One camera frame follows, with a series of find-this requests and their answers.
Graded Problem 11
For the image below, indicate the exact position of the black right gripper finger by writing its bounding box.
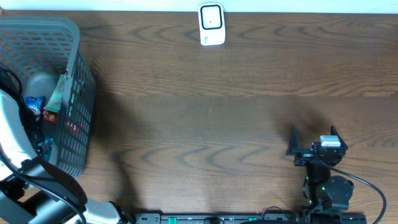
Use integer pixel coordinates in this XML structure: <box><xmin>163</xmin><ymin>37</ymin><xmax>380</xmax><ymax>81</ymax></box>
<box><xmin>285</xmin><ymin>126</ymin><xmax>299</xmax><ymax>156</ymax></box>
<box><xmin>330</xmin><ymin>126</ymin><xmax>348</xmax><ymax>151</ymax></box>

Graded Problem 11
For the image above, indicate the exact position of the white wet wipes pack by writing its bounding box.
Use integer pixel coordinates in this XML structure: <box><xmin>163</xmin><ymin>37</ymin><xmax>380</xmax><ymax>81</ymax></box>
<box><xmin>44</xmin><ymin>75</ymin><xmax>67</xmax><ymax>113</ymax></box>

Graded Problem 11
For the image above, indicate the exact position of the blue mouthwash bottle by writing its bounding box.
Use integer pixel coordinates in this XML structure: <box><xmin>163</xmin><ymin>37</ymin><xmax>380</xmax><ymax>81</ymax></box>
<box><xmin>38</xmin><ymin>138</ymin><xmax>53</xmax><ymax>161</ymax></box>

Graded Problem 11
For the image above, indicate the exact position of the blue Oreo cookie pack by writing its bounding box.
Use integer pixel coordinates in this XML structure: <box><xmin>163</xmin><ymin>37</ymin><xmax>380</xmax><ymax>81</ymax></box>
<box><xmin>25</xmin><ymin>96</ymin><xmax>45</xmax><ymax>116</ymax></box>

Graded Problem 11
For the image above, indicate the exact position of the red Nescafe stick sachet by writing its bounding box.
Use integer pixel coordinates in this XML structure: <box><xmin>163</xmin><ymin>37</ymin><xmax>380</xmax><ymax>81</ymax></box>
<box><xmin>42</xmin><ymin>109</ymin><xmax>58</xmax><ymax>124</ymax></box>

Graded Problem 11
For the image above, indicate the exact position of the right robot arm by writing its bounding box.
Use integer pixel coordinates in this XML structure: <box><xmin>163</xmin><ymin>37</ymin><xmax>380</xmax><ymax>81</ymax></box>
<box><xmin>286</xmin><ymin>126</ymin><xmax>354</xmax><ymax>223</ymax></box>

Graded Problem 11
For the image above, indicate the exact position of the white barcode scanner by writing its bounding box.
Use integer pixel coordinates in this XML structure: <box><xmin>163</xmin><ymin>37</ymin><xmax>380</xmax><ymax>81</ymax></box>
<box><xmin>198</xmin><ymin>2</ymin><xmax>226</xmax><ymax>46</ymax></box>

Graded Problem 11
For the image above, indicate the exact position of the grey plastic mesh basket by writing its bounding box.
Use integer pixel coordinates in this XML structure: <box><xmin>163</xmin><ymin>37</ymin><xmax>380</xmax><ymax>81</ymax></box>
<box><xmin>1</xmin><ymin>16</ymin><xmax>96</xmax><ymax>177</ymax></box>

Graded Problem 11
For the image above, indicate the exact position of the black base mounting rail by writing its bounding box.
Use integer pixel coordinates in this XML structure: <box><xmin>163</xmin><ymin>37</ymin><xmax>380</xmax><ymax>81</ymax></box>
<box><xmin>133</xmin><ymin>213</ymin><xmax>367</xmax><ymax>224</ymax></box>

